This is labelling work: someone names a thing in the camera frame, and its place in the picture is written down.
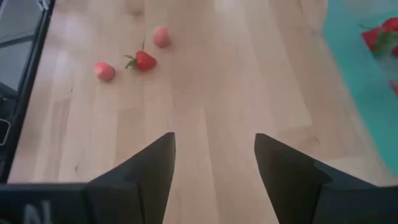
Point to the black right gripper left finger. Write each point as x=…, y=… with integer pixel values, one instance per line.
x=146, y=189

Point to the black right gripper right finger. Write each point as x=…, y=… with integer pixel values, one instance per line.
x=292, y=189

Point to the teal translucent tupperware container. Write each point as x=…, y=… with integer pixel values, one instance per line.
x=357, y=77

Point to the black table edge rail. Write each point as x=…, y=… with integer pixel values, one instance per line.
x=29, y=84

